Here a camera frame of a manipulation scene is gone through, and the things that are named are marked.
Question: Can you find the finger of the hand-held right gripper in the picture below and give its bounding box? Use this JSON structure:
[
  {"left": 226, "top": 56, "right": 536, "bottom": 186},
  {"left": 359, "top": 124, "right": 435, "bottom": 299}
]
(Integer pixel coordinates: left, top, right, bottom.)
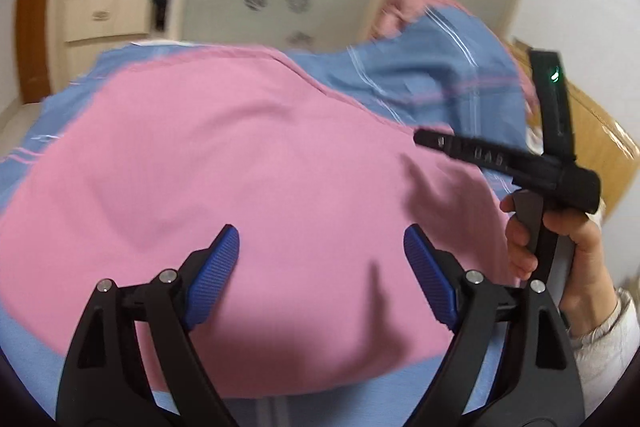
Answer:
[{"left": 414, "top": 129, "right": 526, "bottom": 180}]

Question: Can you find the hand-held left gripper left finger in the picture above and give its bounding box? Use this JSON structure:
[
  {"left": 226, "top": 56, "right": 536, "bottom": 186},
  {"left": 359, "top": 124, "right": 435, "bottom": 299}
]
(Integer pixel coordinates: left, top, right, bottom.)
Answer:
[{"left": 56, "top": 223, "right": 241, "bottom": 427}]

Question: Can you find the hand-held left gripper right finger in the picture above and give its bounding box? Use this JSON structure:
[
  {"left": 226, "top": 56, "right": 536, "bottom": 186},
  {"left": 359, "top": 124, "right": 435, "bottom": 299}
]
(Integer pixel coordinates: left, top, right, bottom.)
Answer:
[{"left": 404, "top": 223, "right": 586, "bottom": 427}]

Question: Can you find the pink and cream hooded jacket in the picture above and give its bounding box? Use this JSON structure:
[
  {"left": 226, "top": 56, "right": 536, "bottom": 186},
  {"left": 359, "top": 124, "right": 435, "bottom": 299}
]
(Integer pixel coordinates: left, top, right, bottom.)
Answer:
[{"left": 0, "top": 44, "right": 526, "bottom": 400}]

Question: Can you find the person's right forearm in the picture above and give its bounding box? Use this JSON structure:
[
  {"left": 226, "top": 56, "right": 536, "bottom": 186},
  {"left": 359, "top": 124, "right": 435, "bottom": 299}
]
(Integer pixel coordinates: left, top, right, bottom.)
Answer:
[{"left": 562, "top": 289, "right": 638, "bottom": 427}]

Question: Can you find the person's right hand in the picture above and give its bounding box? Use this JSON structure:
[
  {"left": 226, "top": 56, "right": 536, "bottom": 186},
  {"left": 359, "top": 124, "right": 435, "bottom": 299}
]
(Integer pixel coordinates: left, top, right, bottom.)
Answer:
[{"left": 500, "top": 194, "right": 617, "bottom": 338}]

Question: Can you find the wooden headboard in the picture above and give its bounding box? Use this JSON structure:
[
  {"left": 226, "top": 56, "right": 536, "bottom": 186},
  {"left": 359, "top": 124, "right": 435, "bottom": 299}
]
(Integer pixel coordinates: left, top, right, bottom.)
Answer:
[{"left": 510, "top": 37, "right": 640, "bottom": 228}]

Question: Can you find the blue plaid bed cover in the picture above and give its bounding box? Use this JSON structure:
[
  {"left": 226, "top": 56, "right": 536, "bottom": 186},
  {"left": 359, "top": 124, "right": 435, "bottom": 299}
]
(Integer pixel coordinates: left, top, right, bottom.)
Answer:
[{"left": 0, "top": 4, "right": 531, "bottom": 427}]

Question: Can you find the pink quilt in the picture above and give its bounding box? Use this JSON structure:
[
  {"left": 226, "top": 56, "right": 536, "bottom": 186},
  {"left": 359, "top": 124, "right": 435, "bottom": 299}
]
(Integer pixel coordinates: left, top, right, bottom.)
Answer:
[{"left": 372, "top": 0, "right": 538, "bottom": 108}]

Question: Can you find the black hanging garment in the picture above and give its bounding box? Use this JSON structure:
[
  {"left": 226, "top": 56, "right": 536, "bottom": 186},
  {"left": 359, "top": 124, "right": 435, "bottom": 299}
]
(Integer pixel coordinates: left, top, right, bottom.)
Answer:
[{"left": 152, "top": 0, "right": 171, "bottom": 32}]

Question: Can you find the wardrobe drawer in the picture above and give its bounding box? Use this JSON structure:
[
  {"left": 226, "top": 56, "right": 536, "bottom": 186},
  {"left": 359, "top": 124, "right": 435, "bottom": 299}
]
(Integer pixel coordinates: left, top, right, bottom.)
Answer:
[{"left": 65, "top": 0, "right": 153, "bottom": 42}]

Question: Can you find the brown wooden door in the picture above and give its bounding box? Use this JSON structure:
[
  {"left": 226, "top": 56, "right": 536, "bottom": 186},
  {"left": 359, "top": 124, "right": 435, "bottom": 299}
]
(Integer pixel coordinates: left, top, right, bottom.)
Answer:
[{"left": 15, "top": 0, "right": 68, "bottom": 105}]

